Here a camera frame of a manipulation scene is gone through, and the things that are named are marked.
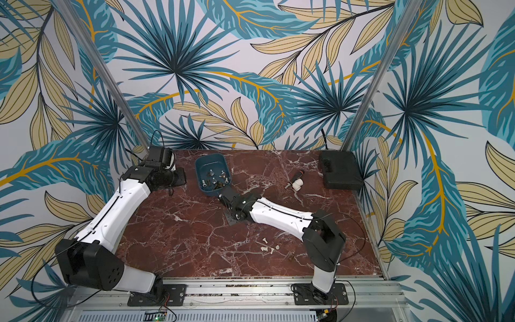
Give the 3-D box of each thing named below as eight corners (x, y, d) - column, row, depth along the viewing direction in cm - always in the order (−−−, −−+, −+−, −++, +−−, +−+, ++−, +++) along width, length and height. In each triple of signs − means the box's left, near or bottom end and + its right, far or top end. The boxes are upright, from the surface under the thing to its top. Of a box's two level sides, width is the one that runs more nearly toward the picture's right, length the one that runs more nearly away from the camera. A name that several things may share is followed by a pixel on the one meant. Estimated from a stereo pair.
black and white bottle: (285, 188, 106) (286, 185, 104) (297, 171, 113) (298, 167, 111) (297, 194, 104) (298, 191, 101) (308, 176, 111) (309, 173, 109)
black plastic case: (325, 189, 104) (328, 184, 100) (317, 155, 119) (319, 150, 115) (363, 190, 104) (367, 185, 100) (350, 156, 119) (353, 150, 115)
